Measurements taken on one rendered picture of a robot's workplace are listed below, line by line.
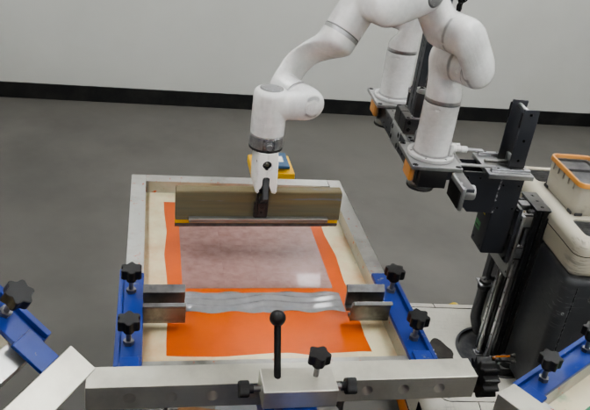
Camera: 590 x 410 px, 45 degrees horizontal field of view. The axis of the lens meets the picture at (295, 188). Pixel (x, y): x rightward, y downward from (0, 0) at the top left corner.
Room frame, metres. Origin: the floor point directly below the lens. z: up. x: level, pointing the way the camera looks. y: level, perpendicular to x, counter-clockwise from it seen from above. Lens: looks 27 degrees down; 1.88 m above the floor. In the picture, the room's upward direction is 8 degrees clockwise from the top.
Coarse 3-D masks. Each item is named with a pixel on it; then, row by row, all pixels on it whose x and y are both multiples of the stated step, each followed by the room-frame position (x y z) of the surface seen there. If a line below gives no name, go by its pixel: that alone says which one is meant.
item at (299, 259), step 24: (264, 240) 1.52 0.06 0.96; (288, 240) 1.53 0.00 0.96; (312, 240) 1.55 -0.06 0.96; (264, 264) 1.41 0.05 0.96; (288, 264) 1.42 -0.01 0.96; (312, 264) 1.43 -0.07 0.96; (336, 264) 1.45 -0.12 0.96; (264, 288) 1.31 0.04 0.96; (288, 288) 1.32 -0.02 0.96; (312, 288) 1.34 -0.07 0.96; (336, 288) 1.35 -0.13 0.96; (288, 312) 1.24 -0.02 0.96; (336, 312) 1.26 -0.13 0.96; (288, 336) 1.16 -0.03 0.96; (312, 336) 1.17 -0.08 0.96; (336, 336) 1.18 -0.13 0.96; (360, 336) 1.19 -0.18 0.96
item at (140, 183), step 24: (144, 192) 1.61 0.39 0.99; (168, 192) 1.69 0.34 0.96; (144, 216) 1.49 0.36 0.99; (144, 240) 1.39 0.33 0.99; (360, 240) 1.52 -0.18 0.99; (360, 264) 1.44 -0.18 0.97; (216, 360) 1.02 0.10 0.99; (240, 360) 1.03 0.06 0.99; (264, 360) 1.03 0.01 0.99; (288, 360) 1.04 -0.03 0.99; (336, 360) 1.06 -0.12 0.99; (360, 360) 1.07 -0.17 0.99
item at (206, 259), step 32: (192, 256) 1.40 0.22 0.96; (224, 256) 1.42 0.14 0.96; (192, 288) 1.28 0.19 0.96; (224, 288) 1.29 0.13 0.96; (256, 288) 1.31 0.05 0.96; (192, 320) 1.16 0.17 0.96; (224, 320) 1.18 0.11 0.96; (256, 320) 1.19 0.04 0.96; (192, 352) 1.07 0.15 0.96; (224, 352) 1.08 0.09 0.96; (256, 352) 1.09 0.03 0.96
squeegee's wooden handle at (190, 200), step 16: (176, 192) 1.38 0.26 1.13; (192, 192) 1.38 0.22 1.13; (208, 192) 1.39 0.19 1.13; (224, 192) 1.40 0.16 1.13; (240, 192) 1.41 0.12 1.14; (288, 192) 1.44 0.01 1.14; (304, 192) 1.44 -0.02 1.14; (320, 192) 1.45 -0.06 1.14; (336, 192) 1.46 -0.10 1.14; (176, 208) 1.38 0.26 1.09; (192, 208) 1.38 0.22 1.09; (208, 208) 1.39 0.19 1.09; (224, 208) 1.40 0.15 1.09; (240, 208) 1.41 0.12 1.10; (272, 208) 1.43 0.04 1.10; (288, 208) 1.44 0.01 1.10; (304, 208) 1.44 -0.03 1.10; (320, 208) 1.45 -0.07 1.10; (336, 208) 1.46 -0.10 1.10
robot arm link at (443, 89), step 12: (432, 48) 1.78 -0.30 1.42; (432, 60) 1.76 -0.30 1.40; (444, 60) 1.73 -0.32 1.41; (456, 60) 1.71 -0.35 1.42; (432, 72) 1.75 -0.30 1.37; (444, 72) 1.73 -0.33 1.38; (456, 72) 1.70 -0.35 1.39; (432, 84) 1.75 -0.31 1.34; (444, 84) 1.74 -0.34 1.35; (456, 84) 1.76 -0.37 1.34; (432, 96) 1.74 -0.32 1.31; (444, 96) 1.73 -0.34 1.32; (456, 96) 1.74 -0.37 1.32
